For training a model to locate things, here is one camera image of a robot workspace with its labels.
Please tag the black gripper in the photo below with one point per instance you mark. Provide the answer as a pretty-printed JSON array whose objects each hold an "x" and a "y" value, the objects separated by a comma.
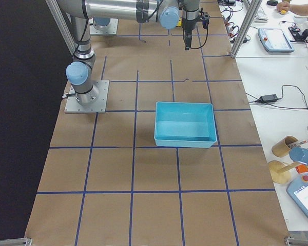
[{"x": 188, "y": 24}]

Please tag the yellow beetle toy car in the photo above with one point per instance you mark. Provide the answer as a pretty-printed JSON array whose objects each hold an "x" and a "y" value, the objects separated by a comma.
[{"x": 179, "y": 23}]

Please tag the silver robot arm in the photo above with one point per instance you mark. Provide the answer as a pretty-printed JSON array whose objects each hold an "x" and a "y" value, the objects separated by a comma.
[
  {"x": 167, "y": 13},
  {"x": 72, "y": 19}
]

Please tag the person's forearm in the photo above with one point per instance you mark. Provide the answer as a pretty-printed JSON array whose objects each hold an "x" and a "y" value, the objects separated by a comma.
[{"x": 301, "y": 10}]

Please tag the blue teach pendant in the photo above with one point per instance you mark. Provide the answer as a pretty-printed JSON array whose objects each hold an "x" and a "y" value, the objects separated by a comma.
[
  {"x": 274, "y": 40},
  {"x": 298, "y": 191}
]

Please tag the light blue plastic bin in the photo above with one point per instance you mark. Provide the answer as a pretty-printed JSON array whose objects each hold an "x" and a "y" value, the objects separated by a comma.
[{"x": 179, "y": 124}]

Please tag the black power adapter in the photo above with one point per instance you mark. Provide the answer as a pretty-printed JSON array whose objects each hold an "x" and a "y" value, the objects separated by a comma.
[{"x": 268, "y": 98}]

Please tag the cardboard tube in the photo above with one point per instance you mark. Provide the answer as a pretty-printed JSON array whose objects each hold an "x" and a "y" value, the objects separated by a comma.
[{"x": 281, "y": 149}]

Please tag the wooden tape dispenser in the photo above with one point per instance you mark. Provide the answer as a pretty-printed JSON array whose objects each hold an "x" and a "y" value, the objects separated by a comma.
[{"x": 280, "y": 172}]

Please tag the blue round caps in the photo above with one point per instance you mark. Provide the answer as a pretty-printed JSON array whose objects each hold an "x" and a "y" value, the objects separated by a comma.
[{"x": 299, "y": 154}]

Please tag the brown paper table cover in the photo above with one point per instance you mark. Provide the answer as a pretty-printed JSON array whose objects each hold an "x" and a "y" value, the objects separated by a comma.
[{"x": 106, "y": 182}]

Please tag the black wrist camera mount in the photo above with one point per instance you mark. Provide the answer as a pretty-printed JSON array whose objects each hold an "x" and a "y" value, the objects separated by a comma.
[{"x": 204, "y": 18}]

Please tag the aluminium frame post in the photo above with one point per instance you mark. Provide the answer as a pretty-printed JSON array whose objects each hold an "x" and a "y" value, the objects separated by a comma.
[{"x": 251, "y": 12}]

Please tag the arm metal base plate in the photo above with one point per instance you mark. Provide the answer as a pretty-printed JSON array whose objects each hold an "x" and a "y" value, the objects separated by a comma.
[
  {"x": 94, "y": 101},
  {"x": 103, "y": 26}
]

